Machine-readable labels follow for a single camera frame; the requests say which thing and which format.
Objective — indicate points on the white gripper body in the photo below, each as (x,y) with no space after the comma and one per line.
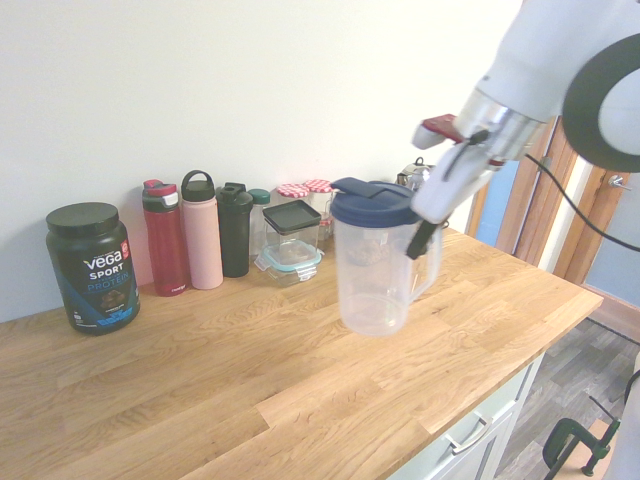
(445,195)

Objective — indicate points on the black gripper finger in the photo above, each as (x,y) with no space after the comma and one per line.
(446,224)
(421,242)

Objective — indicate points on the clear pitcher blue lid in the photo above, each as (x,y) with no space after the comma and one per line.
(370,295)

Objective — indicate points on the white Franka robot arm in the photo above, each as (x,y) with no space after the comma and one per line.
(525,60)

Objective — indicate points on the pink water bottle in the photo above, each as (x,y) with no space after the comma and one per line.
(200,235)

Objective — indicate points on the red water bottle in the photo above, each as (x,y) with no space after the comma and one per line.
(167,250)

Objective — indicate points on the small jar gingham lid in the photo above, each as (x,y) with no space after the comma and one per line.
(326,227)

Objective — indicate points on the tall jar gingham lid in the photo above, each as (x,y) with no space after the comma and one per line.
(292,191)
(320,186)

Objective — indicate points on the glass container teal lid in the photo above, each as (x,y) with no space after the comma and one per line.
(292,267)

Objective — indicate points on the square container black lid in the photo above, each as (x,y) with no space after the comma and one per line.
(292,215)

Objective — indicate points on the clear bottle green lid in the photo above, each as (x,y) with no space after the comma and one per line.
(259,197)

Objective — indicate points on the white base cabinet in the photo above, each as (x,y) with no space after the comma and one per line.
(520,395)

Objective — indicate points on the black shaker bottle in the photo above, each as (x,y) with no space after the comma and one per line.
(234,235)

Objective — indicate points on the green clamp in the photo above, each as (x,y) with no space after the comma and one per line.
(552,445)

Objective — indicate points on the black Vega protein tub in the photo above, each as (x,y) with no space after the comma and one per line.
(95,270)

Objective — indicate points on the wooden door frame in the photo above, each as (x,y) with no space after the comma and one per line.
(540,210)

